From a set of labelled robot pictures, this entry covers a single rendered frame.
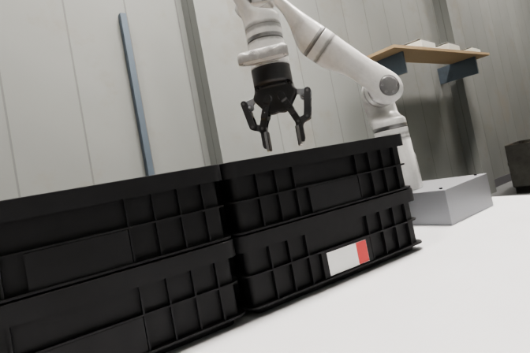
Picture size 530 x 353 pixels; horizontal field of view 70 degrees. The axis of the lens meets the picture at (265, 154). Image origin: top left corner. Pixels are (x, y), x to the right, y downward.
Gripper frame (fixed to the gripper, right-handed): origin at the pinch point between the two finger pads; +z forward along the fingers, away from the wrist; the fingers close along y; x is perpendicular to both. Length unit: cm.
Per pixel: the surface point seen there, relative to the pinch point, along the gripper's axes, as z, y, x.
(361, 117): -32, -35, -350
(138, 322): 20.6, 17.7, 28.7
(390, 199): 14.5, -17.2, -2.9
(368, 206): 14.5, -13.1, 0.9
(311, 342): 25.7, -2.8, 26.6
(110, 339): 21.4, 20.2, 31.0
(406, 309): 25.6, -14.6, 20.0
